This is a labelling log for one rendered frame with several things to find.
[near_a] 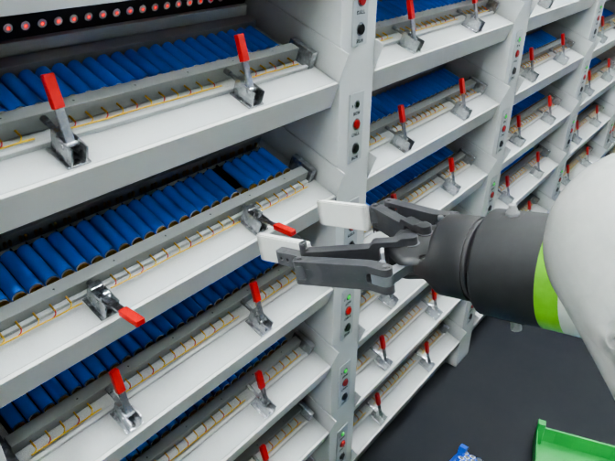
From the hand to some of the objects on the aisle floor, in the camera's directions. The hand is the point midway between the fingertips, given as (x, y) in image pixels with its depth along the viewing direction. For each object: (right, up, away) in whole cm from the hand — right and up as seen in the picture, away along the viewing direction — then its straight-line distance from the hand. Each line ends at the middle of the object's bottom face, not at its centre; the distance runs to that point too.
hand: (307, 230), depth 62 cm
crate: (+76, -68, +90) cm, 136 cm away
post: (0, -67, +90) cm, 112 cm away
